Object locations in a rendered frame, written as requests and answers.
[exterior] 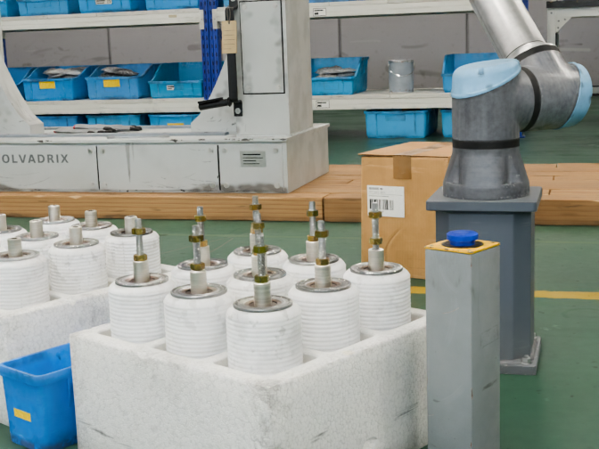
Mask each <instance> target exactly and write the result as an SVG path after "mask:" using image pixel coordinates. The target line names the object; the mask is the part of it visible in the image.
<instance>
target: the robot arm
mask: <svg viewBox="0 0 599 449"><path fill-rule="evenodd" d="M469 2H470V4H471V6H472V9H473V10H474V11H475V13H476V15H477V17H478V19H479V21H480V24H481V25H482V27H483V28H484V30H485V32H486V34H487V36H488V38H489V40H490V42H491V44H492V45H493V47H494V49H495V51H496V53H497V55H498V57H499V59H497V60H491V61H479V62H474V63H470V64H466V65H463V66H461V67H459V68H457V69H456V70H455V72H454V73H453V77H452V89H451V92H450V94H451V96H452V154H451V158H450V161H449V163H448V166H447V172H446V174H445V177H444V180H443V195H444V196H445V197H449V198H452V199H459V200H510V199H517V198H521V197H525V196H528V195H529V178H528V175H527V172H526V169H525V167H524V164H523V161H522V158H521V153H520V132H526V131H537V130H547V129H553V130H559V129H562V128H564V127H572V126H575V125H576V124H578V122H580V121H581V120H582V119H583V118H584V117H585V116H586V114H587V112H588V109H589V107H590V104H591V97H592V93H593V87H592V81H591V77H590V75H589V73H588V71H587V70H586V68H585V67H584V66H582V65H580V64H577V63H576V62H566V61H565V59H564V57H563V56H562V53H561V51H560V50H559V48H558V47H557V46H556V45H554V44H549V43H546V42H545V40H544V38H542V36H541V34H540V32H539V31H538V29H537V26H536V24H535V23H534V21H533V20H532V18H531V17H530V15H529V12H528V10H527V9H526V7H525V5H524V3H523V2H522V0H469Z"/></svg>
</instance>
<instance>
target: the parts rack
mask: <svg viewBox="0 0 599 449"><path fill-rule="evenodd" d="M218 1H224V0H199V4H200V8H194V9H175V10H156V11H136V12H98V13H80V14H60V15H41V16H21V17H3V18H1V25H2V36H3V47H4V63H5V65H6V67H7V59H6V49H5V32H26V31H47V30H68V29H110V28H132V27H153V26H175V25H196V24H200V30H201V55H202V72H203V89H204V97H202V98H165V99H152V98H151V97H148V98H143V99H126V100H90V98H89V99H82V100H76V101H48V102H27V100H26V101H25V102H26V104H27V105H28V106H29V108H30V109H31V111H32V112H33V113H34V114H35V115H46V114H101V113H155V112H202V110H199V108H198V106H199V104H198V102H199V101H205V100H208V99H209V97H210V95H211V93H212V91H213V89H214V87H215V84H216V83H217V79H218V77H219V74H220V72H221V69H222V63H221V44H220V38H221V40H222V31H221V28H220V26H219V23H222V21H226V17H225V9H226V7H219V5H218ZM473 12H475V11H474V10H473V9H472V6H471V4H470V2H469V0H366V1H347V2H330V3H329V2H328V3H309V19H310V20H323V19H345V18H366V17H388V16H409V15H430V14H451V13H473ZM389 91H390V90H389V89H374V90H366V91H364V92H361V93H357V94H352V95H312V108H313V110H371V109H426V108H452V96H451V94H450V93H445V91H444V90H443V88H416V89H414V92H413V93H395V94H394V93H389Z"/></svg>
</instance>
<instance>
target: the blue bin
mask: <svg viewBox="0 0 599 449"><path fill-rule="evenodd" d="M0 376H2V377H3V383H4V395H5V402H6V408H7V414H8V421H9V427H10V433H11V440H12V441H13V442H14V443H16V444H18V445H22V446H25V447H27V448H29V449H62V448H64V447H67V446H70V445H74V444H76V443H77V442H78V437H77V425H76V414H75V402H74V391H73V379H72V368H71V356H70V343H66V344H63V345H60V346H57V347H51V348H48V349H46V350H42V351H39V352H36V353H33V354H30V355H24V356H21V357H18V358H15V359H12V360H9V361H5V362H2V363H0Z"/></svg>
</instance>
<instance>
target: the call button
mask: <svg viewBox="0 0 599 449"><path fill-rule="evenodd" d="M477 239H479V234H478V233H477V232H475V231H471V230H454V231H450V232H448V233H447V240H449V241H450V245H454V246H471V245H474V244H475V241H476V240H477Z"/></svg>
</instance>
